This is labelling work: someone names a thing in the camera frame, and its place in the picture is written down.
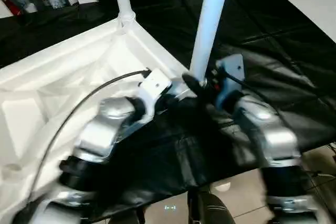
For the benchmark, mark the black work mat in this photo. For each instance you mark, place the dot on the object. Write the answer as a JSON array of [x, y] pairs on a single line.
[[262, 24]]

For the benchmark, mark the robot leg dark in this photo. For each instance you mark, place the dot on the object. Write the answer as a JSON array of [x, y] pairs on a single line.
[[126, 217], [210, 205]]

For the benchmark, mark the white flat board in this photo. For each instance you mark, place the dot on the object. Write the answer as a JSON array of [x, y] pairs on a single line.
[[307, 1]]

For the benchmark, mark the right robot leg dark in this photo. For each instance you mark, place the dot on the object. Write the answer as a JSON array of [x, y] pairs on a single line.
[[210, 205]]

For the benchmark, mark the white plastic table top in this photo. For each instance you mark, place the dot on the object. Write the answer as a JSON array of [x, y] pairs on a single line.
[[65, 77]]

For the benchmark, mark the left robot leg dark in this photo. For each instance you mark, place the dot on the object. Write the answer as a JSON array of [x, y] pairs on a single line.
[[126, 217]]

